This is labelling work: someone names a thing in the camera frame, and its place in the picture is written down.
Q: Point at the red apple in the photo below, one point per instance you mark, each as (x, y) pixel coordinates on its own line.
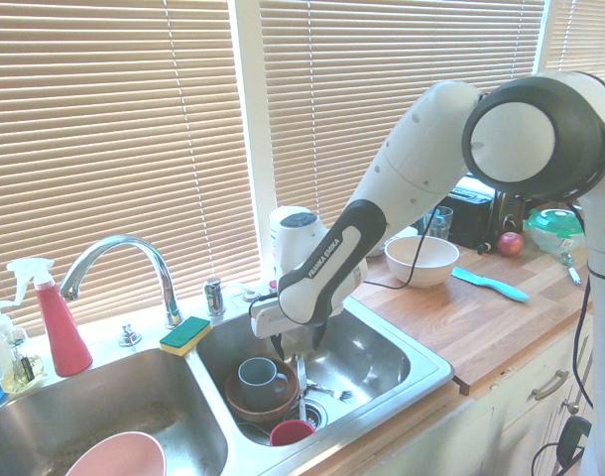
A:
(511, 244)

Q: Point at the silver table knife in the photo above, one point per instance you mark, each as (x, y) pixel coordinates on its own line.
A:
(301, 372)

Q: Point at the chrome gooseneck faucet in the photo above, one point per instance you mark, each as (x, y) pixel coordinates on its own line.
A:
(169, 297)

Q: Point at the silver fork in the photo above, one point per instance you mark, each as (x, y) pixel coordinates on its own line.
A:
(344, 395)

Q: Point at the teal serrated knife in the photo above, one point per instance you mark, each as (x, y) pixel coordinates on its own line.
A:
(501, 287)

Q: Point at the large white bowl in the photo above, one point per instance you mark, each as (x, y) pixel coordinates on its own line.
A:
(431, 270)

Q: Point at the brown wooden bowl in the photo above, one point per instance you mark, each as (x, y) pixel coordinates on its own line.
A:
(253, 412)

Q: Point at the clear container green lid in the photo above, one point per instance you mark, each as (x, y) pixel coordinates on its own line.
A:
(555, 225)

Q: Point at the red mug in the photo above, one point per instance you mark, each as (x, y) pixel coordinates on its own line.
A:
(290, 432)

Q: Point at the chrome faucet knob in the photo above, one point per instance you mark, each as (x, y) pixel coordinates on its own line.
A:
(129, 336)

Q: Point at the black chrome toaster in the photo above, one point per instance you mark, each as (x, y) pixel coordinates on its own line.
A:
(471, 218)

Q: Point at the stainless steel double sink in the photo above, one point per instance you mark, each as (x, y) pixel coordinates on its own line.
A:
(372, 347)

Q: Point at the white wipes canister blue label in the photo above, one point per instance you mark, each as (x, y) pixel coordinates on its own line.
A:
(274, 248)

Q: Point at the beige window blind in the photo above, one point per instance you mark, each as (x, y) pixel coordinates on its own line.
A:
(109, 149)
(580, 35)
(382, 74)

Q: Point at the grey mug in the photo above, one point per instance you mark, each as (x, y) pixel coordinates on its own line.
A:
(258, 394)

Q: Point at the yellow green sponge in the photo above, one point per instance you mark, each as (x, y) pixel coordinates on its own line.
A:
(186, 333)

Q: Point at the teal white spoon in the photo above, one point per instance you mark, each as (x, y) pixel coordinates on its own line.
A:
(566, 258)

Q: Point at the yellow soap pump bottle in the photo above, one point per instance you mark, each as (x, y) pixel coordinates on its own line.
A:
(20, 377)

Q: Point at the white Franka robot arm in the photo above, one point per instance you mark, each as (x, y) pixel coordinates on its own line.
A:
(421, 149)

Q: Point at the round cabinet knob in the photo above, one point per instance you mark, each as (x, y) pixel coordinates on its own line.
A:
(570, 407)

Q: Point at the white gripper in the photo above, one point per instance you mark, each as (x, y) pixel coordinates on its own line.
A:
(265, 320)

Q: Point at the clear drinking glass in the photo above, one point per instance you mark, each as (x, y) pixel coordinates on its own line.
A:
(440, 225)

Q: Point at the red spray bottle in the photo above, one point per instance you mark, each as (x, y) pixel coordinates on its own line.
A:
(59, 337)

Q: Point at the pink bowl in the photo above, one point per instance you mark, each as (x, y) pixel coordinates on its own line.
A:
(119, 456)

